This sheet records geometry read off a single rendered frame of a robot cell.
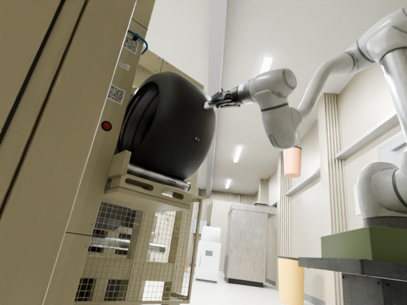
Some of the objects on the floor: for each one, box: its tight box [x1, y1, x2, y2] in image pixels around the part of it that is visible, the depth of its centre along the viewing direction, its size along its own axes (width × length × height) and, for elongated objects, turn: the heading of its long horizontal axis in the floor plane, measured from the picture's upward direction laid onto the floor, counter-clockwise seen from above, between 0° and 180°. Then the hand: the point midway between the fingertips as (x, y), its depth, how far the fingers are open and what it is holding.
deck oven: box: [223, 203, 276, 288], centre depth 757 cm, size 157×122×203 cm
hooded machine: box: [194, 226, 222, 284], centre depth 657 cm, size 69×59×129 cm
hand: (210, 104), depth 118 cm, fingers closed
